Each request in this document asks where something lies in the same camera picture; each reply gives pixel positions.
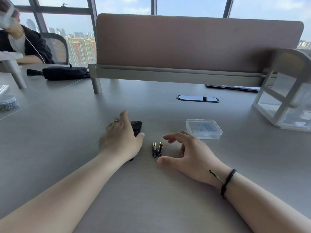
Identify flat black folder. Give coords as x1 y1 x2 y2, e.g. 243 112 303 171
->
206 84 261 93

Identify person's right forearm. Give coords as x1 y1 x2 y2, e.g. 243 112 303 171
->
214 170 311 233

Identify oval desk cable grommet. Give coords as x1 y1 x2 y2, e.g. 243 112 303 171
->
176 95 220 103

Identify clear plastic lidded box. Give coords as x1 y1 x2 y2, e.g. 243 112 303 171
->
186 119 223 140

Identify grey mesh office chair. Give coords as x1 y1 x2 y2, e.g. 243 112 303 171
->
39 32 70 65

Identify white desktop shelf rack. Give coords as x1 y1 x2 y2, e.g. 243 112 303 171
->
252 49 311 133

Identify black remote control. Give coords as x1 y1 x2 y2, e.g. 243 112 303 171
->
128 120 143 162

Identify white desk riser stand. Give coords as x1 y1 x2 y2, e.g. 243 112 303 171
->
0 52 28 89

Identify person's right hand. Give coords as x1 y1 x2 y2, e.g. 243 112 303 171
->
157 131 234 187

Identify black fabric pouch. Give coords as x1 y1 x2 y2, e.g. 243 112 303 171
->
26 64 91 81

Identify clear container of beads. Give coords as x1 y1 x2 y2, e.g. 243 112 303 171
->
0 85 20 112

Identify black braided cord bracelet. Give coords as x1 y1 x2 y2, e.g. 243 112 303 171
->
209 169 237 200

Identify person's left forearm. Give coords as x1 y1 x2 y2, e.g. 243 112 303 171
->
0 153 133 233

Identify brown desk divider panel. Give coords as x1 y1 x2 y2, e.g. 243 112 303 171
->
96 13 304 73

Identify white earphone cable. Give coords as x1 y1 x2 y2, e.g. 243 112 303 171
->
17 26 46 64

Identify person's left hand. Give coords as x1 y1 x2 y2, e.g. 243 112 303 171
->
98 110 145 163

